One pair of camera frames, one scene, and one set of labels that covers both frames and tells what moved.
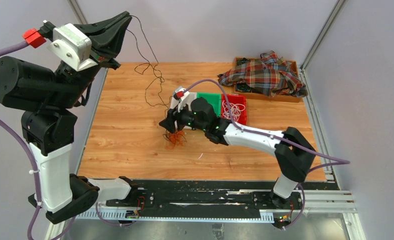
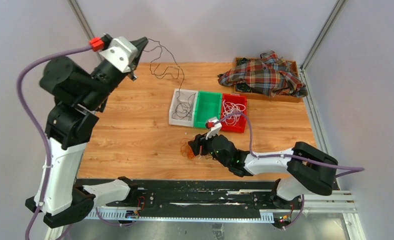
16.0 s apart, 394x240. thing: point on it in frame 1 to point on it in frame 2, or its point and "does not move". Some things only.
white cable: x=231 y=111 does not move
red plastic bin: x=238 y=105 does not move
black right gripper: x=170 y=121 to x=200 y=141
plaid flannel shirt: x=269 y=75 does not move
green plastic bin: x=213 y=98 does not move
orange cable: x=176 y=139 to x=186 y=149
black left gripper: x=106 y=36 to x=140 y=43
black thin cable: x=163 y=102 to x=163 y=64
